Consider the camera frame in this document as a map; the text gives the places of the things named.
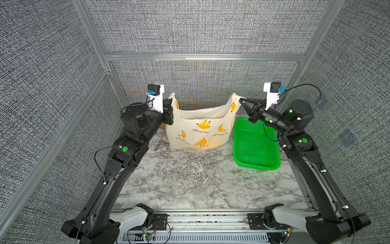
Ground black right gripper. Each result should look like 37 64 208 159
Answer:
245 98 296 140

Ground cream plastic bag banana print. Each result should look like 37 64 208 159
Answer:
166 93 242 150

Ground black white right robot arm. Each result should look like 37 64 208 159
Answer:
239 98 371 244

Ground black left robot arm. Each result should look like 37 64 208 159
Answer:
62 98 175 244

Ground green plastic basket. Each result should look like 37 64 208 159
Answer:
233 118 280 171

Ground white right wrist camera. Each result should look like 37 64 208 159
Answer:
263 81 286 110

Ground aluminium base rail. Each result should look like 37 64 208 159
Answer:
115 208 311 244

